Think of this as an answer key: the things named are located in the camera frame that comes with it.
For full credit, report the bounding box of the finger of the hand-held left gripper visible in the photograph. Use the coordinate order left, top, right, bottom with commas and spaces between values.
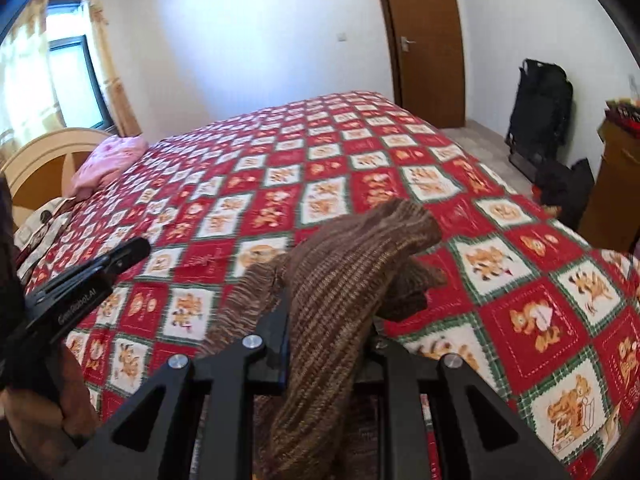
102, 237, 152, 277

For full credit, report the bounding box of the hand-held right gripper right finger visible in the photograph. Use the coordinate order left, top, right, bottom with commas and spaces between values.
350, 335, 573, 480

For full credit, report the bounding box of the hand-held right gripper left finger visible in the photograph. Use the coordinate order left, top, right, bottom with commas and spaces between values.
60, 285, 293, 480

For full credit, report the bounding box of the brown knitted sweater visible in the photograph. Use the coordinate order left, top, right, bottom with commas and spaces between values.
200, 197, 448, 480

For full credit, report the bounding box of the person's left hand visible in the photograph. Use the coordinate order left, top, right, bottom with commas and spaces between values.
0, 345, 101, 461

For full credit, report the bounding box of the white patterned pillow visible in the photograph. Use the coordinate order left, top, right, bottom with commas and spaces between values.
12, 197, 76, 281

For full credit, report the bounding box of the pink pillow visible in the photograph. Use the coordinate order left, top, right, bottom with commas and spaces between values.
67, 135, 150, 196

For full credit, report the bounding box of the cream wooden headboard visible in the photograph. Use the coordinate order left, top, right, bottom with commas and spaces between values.
0, 127, 113, 211

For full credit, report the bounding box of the dark framed window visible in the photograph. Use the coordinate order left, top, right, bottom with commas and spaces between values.
45, 0, 111, 131

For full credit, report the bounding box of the yellow patterned curtain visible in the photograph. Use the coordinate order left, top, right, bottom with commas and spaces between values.
0, 0, 66, 161
80, 0, 143, 138

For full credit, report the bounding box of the red printed bear blanket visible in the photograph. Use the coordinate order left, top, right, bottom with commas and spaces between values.
15, 90, 640, 480

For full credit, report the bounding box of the small black bag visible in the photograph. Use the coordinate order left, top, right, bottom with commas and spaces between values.
532, 157, 596, 231

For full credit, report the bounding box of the wooden cabinet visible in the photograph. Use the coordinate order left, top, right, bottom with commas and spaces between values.
577, 120, 640, 253

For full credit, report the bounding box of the tall black bag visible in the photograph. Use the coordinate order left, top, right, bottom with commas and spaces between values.
505, 58, 574, 161

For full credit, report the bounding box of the brown wooden door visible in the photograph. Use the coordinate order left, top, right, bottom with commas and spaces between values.
372, 0, 468, 128

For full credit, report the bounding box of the red and dark box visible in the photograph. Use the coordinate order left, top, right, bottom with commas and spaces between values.
602, 97, 640, 138

